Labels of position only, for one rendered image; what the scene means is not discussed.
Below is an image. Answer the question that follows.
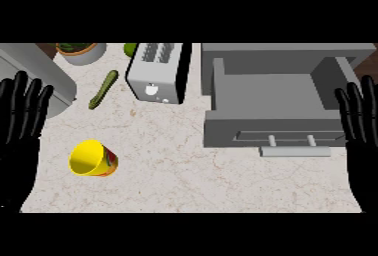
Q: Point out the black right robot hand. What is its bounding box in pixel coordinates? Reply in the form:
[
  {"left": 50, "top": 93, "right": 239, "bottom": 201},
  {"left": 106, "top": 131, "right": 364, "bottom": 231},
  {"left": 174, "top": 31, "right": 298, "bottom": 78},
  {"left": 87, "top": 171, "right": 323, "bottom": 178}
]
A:
[{"left": 333, "top": 75, "right": 378, "bottom": 213}]

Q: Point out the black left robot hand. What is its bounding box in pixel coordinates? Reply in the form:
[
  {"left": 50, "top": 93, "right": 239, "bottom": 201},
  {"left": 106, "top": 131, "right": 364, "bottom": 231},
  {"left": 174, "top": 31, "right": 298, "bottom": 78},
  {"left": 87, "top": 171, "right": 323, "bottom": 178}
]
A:
[{"left": 0, "top": 70, "right": 54, "bottom": 213}]

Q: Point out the yellow cup with red print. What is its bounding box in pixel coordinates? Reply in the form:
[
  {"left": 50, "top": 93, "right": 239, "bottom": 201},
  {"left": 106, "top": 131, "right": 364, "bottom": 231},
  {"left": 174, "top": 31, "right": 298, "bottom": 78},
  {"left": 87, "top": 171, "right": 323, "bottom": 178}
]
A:
[{"left": 67, "top": 139, "right": 119, "bottom": 178}]

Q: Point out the grey open drawer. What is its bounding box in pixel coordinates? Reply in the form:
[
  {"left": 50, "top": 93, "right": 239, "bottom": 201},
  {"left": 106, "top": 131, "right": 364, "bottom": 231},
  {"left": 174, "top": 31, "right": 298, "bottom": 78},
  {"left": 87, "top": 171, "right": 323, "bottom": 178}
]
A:
[{"left": 202, "top": 56, "right": 363, "bottom": 148}]

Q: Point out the grey rounded appliance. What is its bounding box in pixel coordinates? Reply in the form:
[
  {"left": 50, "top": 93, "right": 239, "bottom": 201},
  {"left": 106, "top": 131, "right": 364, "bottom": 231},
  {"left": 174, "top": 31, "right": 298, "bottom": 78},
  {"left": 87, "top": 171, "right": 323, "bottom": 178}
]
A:
[{"left": 0, "top": 43, "right": 78, "bottom": 120}]

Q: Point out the green cucumber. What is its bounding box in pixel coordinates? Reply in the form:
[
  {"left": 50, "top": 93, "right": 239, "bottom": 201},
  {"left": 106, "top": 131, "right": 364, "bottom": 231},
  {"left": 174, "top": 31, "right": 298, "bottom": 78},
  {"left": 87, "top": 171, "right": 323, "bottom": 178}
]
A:
[{"left": 87, "top": 69, "right": 119, "bottom": 111}]

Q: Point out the grey plant pot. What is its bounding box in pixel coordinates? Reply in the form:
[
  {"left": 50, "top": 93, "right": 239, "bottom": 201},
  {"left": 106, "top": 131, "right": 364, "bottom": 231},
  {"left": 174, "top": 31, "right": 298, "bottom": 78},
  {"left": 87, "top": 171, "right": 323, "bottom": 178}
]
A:
[{"left": 54, "top": 43, "right": 107, "bottom": 67}]

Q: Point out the silver toaster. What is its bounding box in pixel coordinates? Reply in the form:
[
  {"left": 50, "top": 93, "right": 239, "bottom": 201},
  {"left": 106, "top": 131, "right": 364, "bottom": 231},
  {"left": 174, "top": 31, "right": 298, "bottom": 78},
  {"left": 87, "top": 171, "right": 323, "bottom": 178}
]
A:
[{"left": 125, "top": 43, "right": 193, "bottom": 105}]

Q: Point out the green round fruit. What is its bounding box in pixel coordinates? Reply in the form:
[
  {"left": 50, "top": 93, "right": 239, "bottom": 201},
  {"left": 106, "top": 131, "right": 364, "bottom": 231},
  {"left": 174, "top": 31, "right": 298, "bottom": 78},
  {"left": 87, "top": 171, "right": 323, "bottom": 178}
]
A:
[{"left": 122, "top": 43, "right": 138, "bottom": 59}]

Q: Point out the grey drawer front with handle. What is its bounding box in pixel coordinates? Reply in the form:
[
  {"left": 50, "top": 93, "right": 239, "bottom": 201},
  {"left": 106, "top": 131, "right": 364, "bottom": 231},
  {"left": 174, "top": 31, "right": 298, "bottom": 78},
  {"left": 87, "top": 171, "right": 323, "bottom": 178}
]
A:
[{"left": 202, "top": 111, "right": 351, "bottom": 158}]

